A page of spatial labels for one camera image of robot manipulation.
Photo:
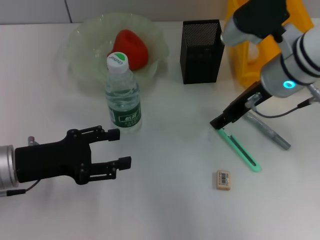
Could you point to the black mesh pen holder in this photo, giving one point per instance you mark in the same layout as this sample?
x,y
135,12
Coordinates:
x,y
200,62

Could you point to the white paper ball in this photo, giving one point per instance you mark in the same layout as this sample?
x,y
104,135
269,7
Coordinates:
x,y
253,53

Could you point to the green utility knife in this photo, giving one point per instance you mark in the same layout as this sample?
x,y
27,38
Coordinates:
x,y
240,150

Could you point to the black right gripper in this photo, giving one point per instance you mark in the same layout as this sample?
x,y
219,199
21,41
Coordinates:
x,y
242,105

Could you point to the green glass fruit plate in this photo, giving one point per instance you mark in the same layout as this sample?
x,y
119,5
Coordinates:
x,y
87,50

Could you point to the orange toy fruit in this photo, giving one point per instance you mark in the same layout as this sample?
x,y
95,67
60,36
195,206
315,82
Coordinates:
x,y
135,47

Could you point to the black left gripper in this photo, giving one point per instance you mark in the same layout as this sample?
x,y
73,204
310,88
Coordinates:
x,y
55,160

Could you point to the silver grey pen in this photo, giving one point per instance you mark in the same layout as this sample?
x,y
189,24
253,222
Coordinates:
x,y
270,132

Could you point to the yellow plastic bin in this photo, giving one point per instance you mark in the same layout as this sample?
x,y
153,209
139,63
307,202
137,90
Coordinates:
x,y
250,75

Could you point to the beige barcode eraser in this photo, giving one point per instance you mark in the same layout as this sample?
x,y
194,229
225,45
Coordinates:
x,y
223,180

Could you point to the clear green-label water bottle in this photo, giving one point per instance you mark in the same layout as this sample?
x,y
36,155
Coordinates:
x,y
123,100

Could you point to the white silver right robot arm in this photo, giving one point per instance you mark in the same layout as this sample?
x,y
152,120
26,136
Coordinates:
x,y
287,62

